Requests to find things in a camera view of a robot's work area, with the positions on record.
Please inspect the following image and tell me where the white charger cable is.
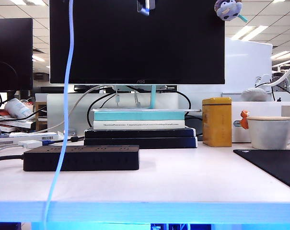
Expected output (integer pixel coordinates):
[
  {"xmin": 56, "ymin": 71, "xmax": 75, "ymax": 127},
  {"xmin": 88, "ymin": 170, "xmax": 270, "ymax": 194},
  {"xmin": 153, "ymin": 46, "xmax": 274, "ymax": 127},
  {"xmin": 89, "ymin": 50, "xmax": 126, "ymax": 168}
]
[{"xmin": 42, "ymin": 0, "xmax": 75, "ymax": 230}]

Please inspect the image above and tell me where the teal book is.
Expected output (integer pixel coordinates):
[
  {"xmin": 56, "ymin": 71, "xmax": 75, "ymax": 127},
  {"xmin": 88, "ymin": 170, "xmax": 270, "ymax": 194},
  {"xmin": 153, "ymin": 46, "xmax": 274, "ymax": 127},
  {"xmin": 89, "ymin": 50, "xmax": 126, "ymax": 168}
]
[{"xmin": 93, "ymin": 110, "xmax": 186, "ymax": 122}]

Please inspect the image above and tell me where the white book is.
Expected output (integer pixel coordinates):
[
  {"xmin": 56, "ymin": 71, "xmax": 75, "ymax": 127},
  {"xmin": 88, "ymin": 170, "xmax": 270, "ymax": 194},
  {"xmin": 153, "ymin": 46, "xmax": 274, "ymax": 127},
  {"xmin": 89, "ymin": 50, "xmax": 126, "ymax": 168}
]
[{"xmin": 93, "ymin": 120, "xmax": 186, "ymax": 130}]

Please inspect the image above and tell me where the teal monitor stand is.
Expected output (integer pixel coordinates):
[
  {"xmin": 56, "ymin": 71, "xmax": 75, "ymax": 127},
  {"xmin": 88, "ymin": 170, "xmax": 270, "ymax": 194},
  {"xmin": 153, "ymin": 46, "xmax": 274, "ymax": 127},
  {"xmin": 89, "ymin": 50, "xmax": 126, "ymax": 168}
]
[{"xmin": 91, "ymin": 84, "xmax": 202, "ymax": 113}]

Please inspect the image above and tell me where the black power strip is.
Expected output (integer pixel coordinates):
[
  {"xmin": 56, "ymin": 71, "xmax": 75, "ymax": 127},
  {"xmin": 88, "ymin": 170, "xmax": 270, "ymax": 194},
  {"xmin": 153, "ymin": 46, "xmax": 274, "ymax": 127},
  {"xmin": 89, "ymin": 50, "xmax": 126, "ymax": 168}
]
[{"xmin": 23, "ymin": 145, "xmax": 140, "ymax": 172}]

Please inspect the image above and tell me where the yellow tin box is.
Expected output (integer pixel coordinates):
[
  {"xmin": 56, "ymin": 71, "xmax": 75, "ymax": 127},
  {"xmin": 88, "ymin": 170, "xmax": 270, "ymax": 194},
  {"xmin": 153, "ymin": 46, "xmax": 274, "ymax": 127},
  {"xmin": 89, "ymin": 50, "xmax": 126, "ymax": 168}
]
[{"xmin": 202, "ymin": 97, "xmax": 233, "ymax": 148}]

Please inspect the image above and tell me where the large black AOC monitor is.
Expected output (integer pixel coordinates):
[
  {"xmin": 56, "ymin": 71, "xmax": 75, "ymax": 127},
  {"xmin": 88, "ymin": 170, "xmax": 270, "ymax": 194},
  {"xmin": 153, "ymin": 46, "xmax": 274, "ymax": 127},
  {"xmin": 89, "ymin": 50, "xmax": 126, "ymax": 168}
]
[{"xmin": 49, "ymin": 0, "xmax": 226, "ymax": 85}]

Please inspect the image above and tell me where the orange fox figurine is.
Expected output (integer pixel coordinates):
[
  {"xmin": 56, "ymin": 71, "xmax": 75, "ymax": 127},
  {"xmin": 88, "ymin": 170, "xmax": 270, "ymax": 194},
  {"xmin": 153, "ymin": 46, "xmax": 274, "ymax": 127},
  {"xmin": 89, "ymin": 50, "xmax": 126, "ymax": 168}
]
[{"xmin": 240, "ymin": 109, "xmax": 250, "ymax": 130}]

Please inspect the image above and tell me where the wooden cabinet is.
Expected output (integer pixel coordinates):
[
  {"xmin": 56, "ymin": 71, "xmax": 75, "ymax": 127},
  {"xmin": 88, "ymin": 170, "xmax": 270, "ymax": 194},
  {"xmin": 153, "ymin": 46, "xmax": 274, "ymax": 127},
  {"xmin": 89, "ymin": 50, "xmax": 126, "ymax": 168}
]
[{"xmin": 35, "ymin": 102, "xmax": 48, "ymax": 131}]

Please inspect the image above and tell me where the white domed object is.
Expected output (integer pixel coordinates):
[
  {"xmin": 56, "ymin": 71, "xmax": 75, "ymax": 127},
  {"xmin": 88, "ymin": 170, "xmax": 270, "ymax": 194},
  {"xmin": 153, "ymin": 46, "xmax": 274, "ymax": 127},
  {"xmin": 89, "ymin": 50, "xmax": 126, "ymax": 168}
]
[{"xmin": 240, "ymin": 87, "xmax": 269, "ymax": 103}]

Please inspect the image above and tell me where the white cardboard box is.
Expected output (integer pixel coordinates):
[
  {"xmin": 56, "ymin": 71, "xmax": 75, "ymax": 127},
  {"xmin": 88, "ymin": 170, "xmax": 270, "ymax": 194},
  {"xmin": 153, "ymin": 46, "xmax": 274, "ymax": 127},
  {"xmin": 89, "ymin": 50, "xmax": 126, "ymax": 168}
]
[{"xmin": 232, "ymin": 101, "xmax": 290, "ymax": 144}]

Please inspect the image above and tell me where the white board panel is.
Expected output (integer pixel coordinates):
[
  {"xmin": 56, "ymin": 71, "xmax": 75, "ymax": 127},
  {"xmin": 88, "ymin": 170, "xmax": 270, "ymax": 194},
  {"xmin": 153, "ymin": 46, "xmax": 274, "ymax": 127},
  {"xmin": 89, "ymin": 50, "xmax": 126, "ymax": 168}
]
[{"xmin": 225, "ymin": 38, "xmax": 274, "ymax": 94}]

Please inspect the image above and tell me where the small white adapter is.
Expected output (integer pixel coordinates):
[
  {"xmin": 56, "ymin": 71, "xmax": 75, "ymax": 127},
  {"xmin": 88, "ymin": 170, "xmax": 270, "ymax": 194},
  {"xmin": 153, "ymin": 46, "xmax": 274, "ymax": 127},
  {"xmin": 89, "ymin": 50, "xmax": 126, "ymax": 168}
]
[{"xmin": 18, "ymin": 140, "xmax": 43, "ymax": 149}]

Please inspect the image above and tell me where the white ceramic mug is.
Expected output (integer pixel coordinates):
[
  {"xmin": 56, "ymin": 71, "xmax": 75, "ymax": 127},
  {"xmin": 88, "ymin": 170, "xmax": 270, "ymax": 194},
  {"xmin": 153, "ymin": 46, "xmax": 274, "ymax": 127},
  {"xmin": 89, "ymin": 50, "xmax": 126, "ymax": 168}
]
[{"xmin": 247, "ymin": 118, "xmax": 290, "ymax": 150}]

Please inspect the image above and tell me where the white plastic bottle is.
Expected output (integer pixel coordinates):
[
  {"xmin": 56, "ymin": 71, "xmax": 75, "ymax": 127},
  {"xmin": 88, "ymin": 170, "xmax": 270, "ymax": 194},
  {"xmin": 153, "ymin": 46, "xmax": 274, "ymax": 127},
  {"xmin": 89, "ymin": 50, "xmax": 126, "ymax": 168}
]
[{"xmin": 4, "ymin": 97, "xmax": 34, "ymax": 119}]

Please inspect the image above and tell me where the stack of books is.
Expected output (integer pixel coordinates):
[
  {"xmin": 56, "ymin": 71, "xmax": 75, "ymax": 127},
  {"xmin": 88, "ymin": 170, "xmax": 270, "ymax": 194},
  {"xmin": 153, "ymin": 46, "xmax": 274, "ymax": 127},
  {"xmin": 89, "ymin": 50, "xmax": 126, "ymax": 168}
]
[{"xmin": 0, "ymin": 118, "xmax": 36, "ymax": 132}]

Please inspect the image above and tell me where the grey plush toy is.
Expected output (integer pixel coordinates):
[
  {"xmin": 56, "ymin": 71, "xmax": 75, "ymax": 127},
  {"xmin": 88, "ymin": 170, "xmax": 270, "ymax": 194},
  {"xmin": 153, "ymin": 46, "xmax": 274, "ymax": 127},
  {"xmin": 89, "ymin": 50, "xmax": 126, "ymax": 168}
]
[{"xmin": 214, "ymin": 0, "xmax": 248, "ymax": 23}]

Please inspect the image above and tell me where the black mouse pad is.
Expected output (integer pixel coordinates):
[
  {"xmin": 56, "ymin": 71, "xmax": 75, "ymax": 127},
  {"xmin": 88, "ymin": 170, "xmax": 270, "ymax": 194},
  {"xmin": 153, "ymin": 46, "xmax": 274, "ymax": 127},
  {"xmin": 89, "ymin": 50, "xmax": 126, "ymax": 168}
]
[{"xmin": 233, "ymin": 149, "xmax": 290, "ymax": 192}]

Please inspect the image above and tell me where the white desk fan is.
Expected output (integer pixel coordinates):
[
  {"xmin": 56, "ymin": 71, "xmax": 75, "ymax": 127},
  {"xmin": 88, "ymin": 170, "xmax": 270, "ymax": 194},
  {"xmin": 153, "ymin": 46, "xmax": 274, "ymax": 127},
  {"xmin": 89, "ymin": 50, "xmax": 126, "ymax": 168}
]
[{"xmin": 270, "ymin": 71, "xmax": 290, "ymax": 93}]

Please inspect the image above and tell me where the small black monitor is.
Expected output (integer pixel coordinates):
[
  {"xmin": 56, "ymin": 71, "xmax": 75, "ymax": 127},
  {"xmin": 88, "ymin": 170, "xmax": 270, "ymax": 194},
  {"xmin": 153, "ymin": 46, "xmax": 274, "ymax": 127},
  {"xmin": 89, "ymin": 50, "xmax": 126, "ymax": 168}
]
[{"xmin": 0, "ymin": 18, "xmax": 34, "ymax": 92}]

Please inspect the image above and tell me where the black looped cable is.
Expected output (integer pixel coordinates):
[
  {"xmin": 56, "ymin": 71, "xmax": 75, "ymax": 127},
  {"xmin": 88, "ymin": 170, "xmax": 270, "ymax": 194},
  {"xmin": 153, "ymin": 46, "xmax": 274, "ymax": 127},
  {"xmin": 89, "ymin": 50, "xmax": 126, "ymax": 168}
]
[{"xmin": 87, "ymin": 92, "xmax": 116, "ymax": 127}]

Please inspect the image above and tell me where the beige cable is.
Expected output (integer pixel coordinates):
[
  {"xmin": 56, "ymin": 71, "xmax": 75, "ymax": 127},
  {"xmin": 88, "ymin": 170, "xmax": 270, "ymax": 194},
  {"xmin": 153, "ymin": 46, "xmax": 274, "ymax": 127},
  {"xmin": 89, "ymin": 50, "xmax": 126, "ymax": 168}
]
[{"xmin": 34, "ymin": 85, "xmax": 107, "ymax": 134}]

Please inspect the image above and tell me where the black cable with ferrite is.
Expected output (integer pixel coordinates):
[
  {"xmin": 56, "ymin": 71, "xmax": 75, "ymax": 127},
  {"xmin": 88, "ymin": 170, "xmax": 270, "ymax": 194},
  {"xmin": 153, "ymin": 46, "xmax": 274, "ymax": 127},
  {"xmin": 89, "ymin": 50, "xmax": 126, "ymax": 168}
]
[{"xmin": 52, "ymin": 136, "xmax": 85, "ymax": 144}]

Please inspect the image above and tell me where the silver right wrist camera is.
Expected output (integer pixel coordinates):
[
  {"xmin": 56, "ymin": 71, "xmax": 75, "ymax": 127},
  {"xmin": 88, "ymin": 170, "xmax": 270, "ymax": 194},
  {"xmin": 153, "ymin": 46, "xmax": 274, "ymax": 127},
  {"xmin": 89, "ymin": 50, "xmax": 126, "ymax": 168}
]
[{"xmin": 136, "ymin": 0, "xmax": 157, "ymax": 16}]

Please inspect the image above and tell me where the black power strip cord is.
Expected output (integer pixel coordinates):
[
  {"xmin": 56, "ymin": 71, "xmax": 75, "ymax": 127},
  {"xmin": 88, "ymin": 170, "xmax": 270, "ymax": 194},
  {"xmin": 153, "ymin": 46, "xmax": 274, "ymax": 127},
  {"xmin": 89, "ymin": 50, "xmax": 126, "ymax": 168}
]
[{"xmin": 0, "ymin": 154, "xmax": 25, "ymax": 163}]

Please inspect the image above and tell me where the thick white cable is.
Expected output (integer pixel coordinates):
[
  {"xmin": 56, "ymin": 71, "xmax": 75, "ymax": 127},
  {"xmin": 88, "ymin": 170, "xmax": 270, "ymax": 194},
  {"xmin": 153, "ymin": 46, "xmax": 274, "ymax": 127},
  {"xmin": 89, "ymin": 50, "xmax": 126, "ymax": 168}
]
[{"xmin": 255, "ymin": 57, "xmax": 290, "ymax": 88}]

